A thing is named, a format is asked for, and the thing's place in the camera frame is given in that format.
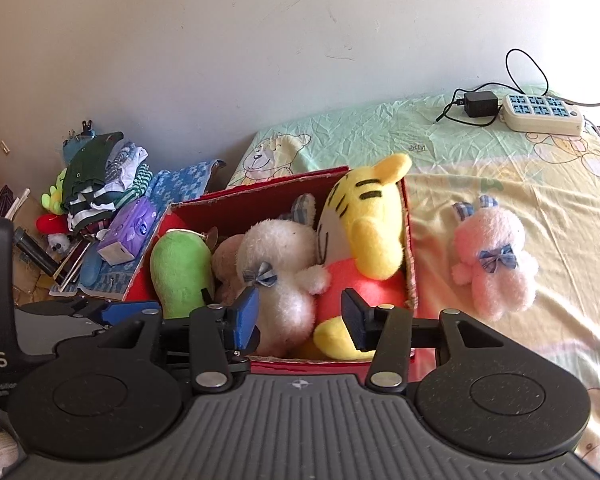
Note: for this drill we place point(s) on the green plush toy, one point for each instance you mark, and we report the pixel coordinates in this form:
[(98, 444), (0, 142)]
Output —
[(180, 270)]

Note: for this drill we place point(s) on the blue floral cloth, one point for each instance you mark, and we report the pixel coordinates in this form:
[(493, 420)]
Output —
[(180, 180)]

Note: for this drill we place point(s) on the pink bunny plush toy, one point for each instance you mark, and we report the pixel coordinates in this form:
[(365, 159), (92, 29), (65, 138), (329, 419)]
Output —
[(495, 240)]

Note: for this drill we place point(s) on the purple tissue pack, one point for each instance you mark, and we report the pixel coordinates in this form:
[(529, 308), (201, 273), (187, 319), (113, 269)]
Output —
[(130, 225)]

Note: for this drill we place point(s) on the yellow tiger plush toy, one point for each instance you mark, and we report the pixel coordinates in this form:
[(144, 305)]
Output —
[(365, 210)]

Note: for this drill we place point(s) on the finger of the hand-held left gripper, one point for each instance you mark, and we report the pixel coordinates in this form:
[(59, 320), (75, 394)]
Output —
[(130, 310)]

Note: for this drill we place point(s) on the green yellow toy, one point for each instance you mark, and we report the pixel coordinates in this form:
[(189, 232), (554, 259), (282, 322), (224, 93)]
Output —
[(54, 197)]

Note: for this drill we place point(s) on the cream power strip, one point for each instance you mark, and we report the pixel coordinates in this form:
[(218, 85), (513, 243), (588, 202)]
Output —
[(540, 112)]

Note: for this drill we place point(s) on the red cardboard box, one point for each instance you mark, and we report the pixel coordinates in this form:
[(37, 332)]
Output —
[(265, 207)]

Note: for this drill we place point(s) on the dark flat book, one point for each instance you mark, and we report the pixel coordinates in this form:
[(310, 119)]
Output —
[(70, 265)]

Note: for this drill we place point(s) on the black tube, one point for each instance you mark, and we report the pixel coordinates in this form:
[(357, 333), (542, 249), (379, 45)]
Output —
[(32, 250)]

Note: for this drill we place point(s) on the cartoon printed bed sheet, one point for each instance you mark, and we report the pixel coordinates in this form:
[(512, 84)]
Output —
[(555, 200)]

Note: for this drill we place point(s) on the pink teddy bear plush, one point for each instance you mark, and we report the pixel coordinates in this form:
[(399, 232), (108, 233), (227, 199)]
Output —
[(226, 260)]

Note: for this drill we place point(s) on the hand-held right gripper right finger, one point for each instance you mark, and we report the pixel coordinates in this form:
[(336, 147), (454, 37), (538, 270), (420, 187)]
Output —
[(356, 322)]

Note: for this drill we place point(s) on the small black white toy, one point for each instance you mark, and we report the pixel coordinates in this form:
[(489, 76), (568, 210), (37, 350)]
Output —
[(59, 243)]

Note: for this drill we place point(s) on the pile of folded clothes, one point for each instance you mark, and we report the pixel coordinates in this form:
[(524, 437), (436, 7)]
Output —
[(95, 175)]

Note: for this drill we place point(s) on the black binder clip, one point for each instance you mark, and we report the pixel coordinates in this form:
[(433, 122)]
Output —
[(86, 128)]

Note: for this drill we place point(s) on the red plush toy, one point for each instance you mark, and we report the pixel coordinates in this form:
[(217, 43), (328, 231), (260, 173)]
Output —
[(47, 222)]

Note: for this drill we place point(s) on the white bunny plush toy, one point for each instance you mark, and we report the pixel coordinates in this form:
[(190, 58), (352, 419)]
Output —
[(280, 255)]

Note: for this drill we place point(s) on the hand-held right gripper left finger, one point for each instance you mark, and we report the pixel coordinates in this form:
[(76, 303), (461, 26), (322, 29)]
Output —
[(246, 317)]

